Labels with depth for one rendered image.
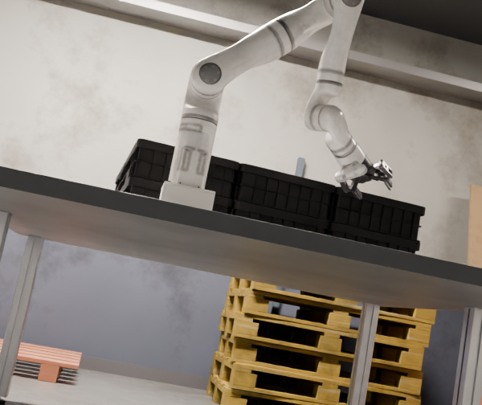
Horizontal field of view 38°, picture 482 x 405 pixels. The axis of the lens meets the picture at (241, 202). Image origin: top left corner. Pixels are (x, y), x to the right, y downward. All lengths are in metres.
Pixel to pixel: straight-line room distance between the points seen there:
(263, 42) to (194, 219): 0.57
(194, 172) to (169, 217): 0.30
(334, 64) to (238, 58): 0.25
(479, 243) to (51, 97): 3.01
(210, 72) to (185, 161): 0.23
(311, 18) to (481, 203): 3.38
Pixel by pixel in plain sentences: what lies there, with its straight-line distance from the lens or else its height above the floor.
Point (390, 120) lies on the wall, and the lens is 5.10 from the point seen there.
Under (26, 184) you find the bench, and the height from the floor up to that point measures 0.67.
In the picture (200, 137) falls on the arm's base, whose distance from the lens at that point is 1.70.
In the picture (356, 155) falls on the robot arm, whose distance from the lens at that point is 1.90.
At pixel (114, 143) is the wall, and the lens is 4.68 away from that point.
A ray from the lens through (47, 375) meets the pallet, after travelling 3.76.
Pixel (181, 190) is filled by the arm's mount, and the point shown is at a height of 0.77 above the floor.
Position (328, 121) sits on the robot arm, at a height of 1.02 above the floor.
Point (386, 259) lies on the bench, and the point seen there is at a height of 0.67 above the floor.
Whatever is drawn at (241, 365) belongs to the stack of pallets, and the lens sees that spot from 3.75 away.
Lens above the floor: 0.50
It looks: 9 degrees up
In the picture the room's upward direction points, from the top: 11 degrees clockwise
